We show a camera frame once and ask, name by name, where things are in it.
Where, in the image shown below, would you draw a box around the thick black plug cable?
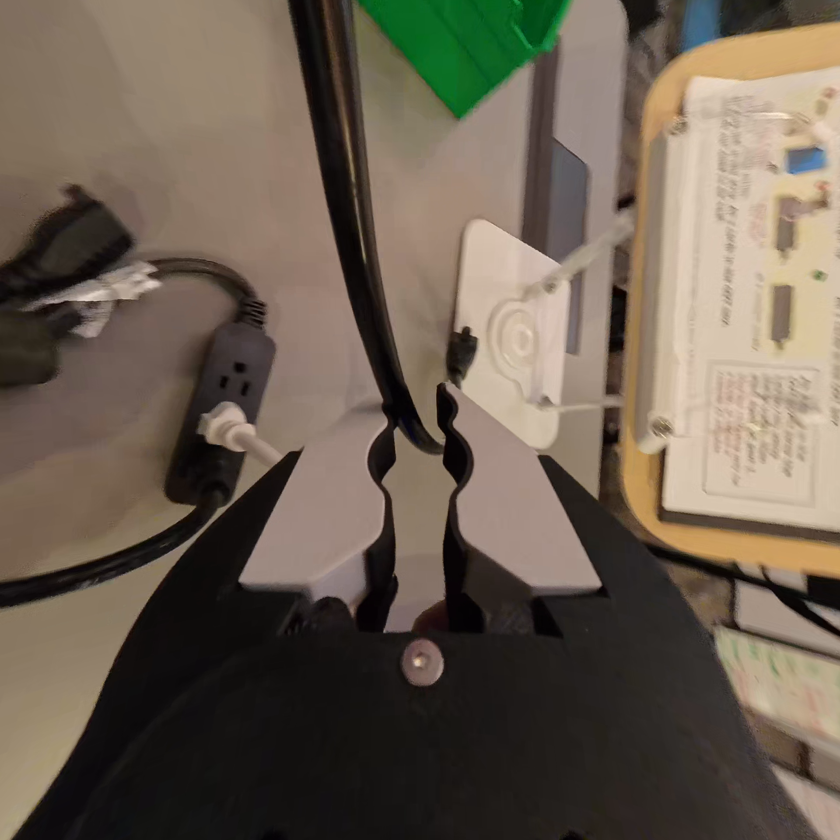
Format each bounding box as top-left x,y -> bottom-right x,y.
287,0 -> 447,457

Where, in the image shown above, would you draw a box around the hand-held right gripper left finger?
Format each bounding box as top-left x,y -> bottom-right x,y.
238,410 -> 400,632

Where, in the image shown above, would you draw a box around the black flat plug block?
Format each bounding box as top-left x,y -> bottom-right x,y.
0,308 -> 61,389

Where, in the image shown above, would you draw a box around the paper with green writing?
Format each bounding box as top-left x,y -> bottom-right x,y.
714,626 -> 840,746

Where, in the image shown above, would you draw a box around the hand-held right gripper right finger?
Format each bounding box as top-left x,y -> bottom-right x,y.
436,382 -> 603,632

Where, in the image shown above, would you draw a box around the white warning label tag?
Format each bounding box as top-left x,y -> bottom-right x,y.
23,261 -> 161,339

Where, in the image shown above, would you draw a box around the white stand base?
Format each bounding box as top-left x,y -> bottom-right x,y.
453,218 -> 580,452

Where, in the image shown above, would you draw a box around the black power strip cable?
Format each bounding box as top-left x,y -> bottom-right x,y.
0,482 -> 227,610

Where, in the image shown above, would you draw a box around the white power plug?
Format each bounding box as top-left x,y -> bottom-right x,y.
196,402 -> 258,455

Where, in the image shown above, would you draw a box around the green plastic bin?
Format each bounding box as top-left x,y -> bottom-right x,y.
354,0 -> 573,120

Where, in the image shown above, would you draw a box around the printed instruction sheet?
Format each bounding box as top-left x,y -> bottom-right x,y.
659,74 -> 840,526

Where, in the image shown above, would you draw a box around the black ribbed plug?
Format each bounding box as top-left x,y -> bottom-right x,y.
0,185 -> 137,309

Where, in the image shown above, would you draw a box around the dark grey tape strip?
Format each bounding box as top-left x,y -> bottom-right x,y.
524,39 -> 590,358

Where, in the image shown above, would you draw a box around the black power strip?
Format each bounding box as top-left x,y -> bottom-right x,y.
164,320 -> 278,508

